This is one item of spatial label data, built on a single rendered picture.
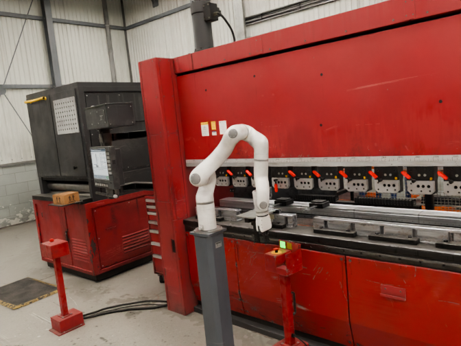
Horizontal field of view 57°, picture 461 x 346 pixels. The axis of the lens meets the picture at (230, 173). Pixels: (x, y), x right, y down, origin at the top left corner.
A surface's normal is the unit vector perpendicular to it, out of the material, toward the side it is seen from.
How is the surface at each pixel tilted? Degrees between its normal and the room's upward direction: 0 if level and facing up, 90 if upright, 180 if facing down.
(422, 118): 90
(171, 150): 90
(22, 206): 90
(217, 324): 90
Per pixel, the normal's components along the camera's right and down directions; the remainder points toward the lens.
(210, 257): 0.07, 0.11
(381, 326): -0.66, 0.15
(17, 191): 0.76, 0.00
